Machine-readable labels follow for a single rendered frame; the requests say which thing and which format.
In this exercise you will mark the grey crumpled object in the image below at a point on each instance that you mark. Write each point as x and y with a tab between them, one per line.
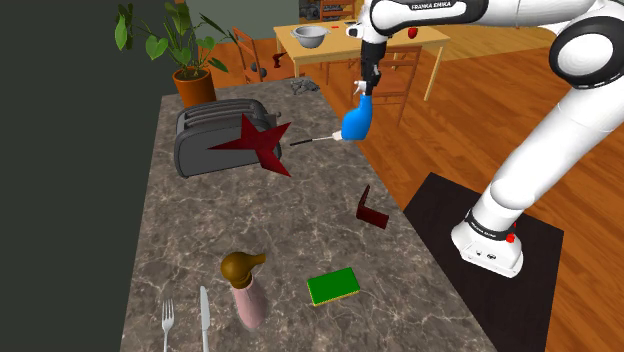
304	86

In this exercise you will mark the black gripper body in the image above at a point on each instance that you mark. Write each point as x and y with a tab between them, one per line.
372	57

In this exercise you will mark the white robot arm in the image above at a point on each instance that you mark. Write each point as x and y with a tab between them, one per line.
546	146

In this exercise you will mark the potted green plant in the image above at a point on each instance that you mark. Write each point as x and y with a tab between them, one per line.
195	85

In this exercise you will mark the blue spray bottle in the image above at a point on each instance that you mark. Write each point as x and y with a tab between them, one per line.
357	122

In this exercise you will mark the silver knife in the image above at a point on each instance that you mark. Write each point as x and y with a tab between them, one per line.
204	317

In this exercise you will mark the wooden dining table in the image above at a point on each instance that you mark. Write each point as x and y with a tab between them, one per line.
341	45

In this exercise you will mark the silver fork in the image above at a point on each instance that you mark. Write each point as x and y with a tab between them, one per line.
167	317

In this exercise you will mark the green sponge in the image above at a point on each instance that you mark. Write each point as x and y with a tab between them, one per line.
334	285

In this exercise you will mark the dark red star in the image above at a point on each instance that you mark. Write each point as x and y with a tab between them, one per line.
258	141

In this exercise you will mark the dark red angled bracket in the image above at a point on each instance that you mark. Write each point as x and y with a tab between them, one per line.
370	214

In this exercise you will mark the dark robot stand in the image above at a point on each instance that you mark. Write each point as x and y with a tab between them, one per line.
502	312

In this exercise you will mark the pink bottle with brown top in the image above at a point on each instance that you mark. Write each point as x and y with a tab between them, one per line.
248	297

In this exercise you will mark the dark grey toaster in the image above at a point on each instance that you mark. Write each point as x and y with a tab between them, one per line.
204	146

